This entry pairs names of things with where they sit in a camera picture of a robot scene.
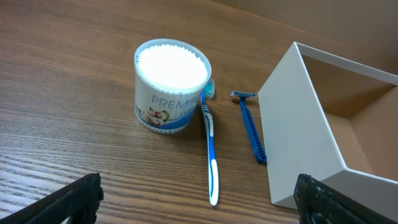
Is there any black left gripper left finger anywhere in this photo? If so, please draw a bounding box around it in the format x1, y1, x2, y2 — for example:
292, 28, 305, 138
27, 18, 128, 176
1, 173, 104, 224

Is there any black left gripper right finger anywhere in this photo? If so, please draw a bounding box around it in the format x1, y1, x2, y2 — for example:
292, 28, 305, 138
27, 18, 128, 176
294, 174, 397, 224

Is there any cotton swab tub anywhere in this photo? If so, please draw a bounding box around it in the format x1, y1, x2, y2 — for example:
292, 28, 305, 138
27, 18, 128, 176
134, 39, 211, 134

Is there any blue disposable razor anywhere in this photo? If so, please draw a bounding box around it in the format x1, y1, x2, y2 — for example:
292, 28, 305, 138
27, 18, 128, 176
231, 91, 267, 164

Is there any white cardboard box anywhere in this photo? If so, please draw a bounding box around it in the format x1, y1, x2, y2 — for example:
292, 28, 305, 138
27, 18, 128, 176
258, 42, 397, 220

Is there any blue white toothbrush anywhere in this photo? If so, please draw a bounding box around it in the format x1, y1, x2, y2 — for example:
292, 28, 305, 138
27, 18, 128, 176
201, 78, 220, 208

